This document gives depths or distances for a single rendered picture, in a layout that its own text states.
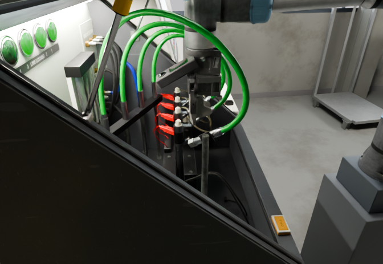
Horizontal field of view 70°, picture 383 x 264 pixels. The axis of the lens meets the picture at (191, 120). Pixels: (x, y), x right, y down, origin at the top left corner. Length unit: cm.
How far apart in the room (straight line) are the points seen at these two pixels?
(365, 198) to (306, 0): 67
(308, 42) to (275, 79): 59
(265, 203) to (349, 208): 41
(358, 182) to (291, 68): 286
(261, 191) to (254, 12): 47
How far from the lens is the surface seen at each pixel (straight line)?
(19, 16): 54
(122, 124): 83
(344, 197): 113
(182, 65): 67
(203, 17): 64
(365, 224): 109
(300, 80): 397
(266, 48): 361
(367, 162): 109
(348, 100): 382
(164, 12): 58
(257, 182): 85
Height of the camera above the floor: 150
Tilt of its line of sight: 29 degrees down
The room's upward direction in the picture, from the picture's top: straight up
